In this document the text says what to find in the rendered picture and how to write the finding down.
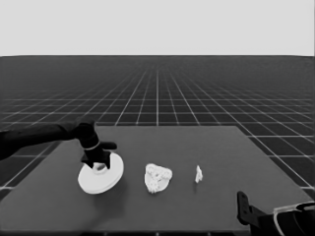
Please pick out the large thick white disc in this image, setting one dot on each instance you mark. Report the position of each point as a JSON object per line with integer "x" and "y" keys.
{"x": 95, "y": 183}

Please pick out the white round pinned carrier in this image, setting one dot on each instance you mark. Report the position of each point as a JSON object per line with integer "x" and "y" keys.
{"x": 161, "y": 183}

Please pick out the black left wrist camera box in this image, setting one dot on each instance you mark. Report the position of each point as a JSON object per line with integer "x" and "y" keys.
{"x": 108, "y": 146}

